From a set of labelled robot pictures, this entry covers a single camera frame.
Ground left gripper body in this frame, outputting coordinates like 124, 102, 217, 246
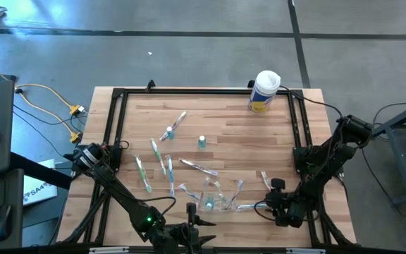
167, 202, 199, 254

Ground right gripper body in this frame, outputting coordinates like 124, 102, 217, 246
271, 178, 307, 229

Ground clear acrylic organizer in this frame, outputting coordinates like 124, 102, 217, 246
192, 183, 235, 213

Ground purple white toothbrush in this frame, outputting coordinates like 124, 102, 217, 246
159, 111, 187, 142
178, 158, 219, 177
228, 179, 244, 210

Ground green white toothbrush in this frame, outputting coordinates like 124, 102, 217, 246
149, 138, 168, 176
134, 155, 153, 193

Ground white label strip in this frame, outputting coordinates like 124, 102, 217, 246
88, 246, 130, 254
285, 248, 327, 254

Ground white lidded wipes canister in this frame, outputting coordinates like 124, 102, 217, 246
247, 69, 282, 114

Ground grey metal stand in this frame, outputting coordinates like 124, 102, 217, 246
371, 97, 406, 205

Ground white printed box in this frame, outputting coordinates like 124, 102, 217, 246
23, 158, 59, 207

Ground black diagonal bar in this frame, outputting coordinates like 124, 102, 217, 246
9, 151, 74, 191

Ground dark computer desk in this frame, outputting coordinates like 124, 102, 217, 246
0, 168, 25, 250

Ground black computer mouse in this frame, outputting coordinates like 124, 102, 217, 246
0, 203, 13, 243

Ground black cable bundle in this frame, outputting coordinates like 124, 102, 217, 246
60, 183, 118, 245
308, 207, 354, 246

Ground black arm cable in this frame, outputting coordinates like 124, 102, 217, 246
279, 85, 344, 118

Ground black floor cable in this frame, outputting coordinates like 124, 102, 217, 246
359, 147, 406, 218

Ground yellow extension cable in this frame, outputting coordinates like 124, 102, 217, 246
0, 58, 86, 116
21, 92, 82, 144

